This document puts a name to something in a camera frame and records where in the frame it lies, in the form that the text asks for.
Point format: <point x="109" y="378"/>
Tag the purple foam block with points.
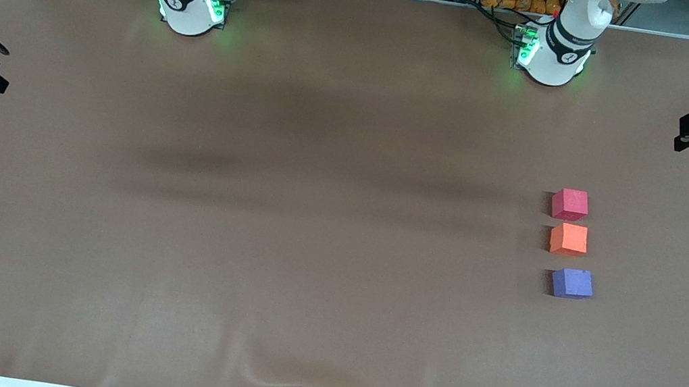
<point x="572" y="283"/>

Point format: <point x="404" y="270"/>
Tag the orange foam block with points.
<point x="568" y="239"/>

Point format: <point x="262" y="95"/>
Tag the large table cover mat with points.
<point x="330" y="287"/>

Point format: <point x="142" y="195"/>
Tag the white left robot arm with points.
<point x="556" y="54"/>

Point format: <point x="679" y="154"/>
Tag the red foam block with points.
<point x="569" y="205"/>

